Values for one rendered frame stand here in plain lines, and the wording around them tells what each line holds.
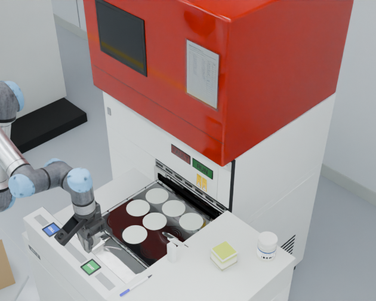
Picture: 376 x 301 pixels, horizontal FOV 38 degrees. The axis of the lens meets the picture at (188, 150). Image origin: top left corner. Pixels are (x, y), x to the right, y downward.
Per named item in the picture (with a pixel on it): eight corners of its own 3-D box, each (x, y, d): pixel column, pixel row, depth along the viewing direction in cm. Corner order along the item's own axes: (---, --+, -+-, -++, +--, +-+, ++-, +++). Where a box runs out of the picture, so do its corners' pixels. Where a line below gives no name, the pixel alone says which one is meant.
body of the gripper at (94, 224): (107, 231, 192) (103, 206, 184) (86, 244, 187) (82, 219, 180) (94, 220, 196) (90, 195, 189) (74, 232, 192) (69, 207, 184)
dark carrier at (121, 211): (157, 183, 248) (157, 181, 247) (212, 222, 229) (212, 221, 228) (96, 221, 229) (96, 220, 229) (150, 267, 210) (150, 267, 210)
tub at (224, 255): (225, 251, 207) (225, 239, 203) (237, 264, 202) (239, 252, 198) (209, 260, 204) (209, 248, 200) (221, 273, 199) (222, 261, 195)
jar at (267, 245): (264, 245, 210) (266, 227, 204) (279, 255, 206) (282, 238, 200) (252, 255, 206) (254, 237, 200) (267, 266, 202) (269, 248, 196)
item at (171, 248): (177, 250, 207) (176, 226, 199) (184, 256, 205) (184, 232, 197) (165, 259, 204) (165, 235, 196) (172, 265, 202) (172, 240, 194)
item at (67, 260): (48, 229, 235) (42, 206, 227) (129, 307, 205) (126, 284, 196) (28, 240, 230) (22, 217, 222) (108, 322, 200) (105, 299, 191)
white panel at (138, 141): (113, 146, 280) (105, 79, 255) (230, 232, 234) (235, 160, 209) (108, 149, 278) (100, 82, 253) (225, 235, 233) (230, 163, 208)
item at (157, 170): (157, 178, 257) (156, 163, 251) (225, 229, 232) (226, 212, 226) (154, 180, 256) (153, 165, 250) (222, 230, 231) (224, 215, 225)
